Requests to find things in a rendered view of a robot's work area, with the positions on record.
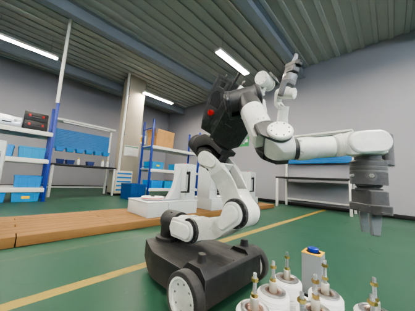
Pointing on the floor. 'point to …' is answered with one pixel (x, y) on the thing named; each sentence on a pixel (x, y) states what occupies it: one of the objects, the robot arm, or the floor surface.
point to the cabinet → (121, 177)
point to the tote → (132, 190)
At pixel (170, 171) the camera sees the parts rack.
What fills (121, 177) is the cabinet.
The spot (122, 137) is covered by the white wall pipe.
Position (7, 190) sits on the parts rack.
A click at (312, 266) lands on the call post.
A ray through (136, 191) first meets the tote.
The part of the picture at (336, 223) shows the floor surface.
